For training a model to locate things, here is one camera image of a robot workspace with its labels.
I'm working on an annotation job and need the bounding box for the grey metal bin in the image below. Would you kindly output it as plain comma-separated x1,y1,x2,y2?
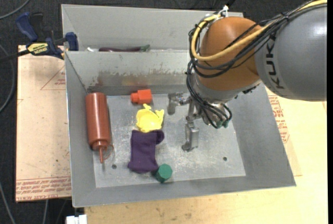
61,4,297,208

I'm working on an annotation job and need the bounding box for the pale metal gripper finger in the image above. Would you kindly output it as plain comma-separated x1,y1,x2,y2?
181,117,201,152
167,91,192,116

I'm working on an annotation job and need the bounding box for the orange-red toy block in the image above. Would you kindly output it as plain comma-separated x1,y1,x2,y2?
130,88,153,105

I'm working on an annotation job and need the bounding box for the red-brown squeeze bottle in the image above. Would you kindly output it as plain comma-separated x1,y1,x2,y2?
85,91,115,164

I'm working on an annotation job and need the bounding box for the purple cloth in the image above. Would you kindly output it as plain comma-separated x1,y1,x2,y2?
127,129,165,174

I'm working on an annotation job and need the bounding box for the green hexagonal block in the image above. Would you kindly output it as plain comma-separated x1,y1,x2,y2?
155,163,173,183

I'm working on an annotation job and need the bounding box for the yellow plastic toy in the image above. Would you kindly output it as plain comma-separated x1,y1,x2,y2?
135,103,165,134

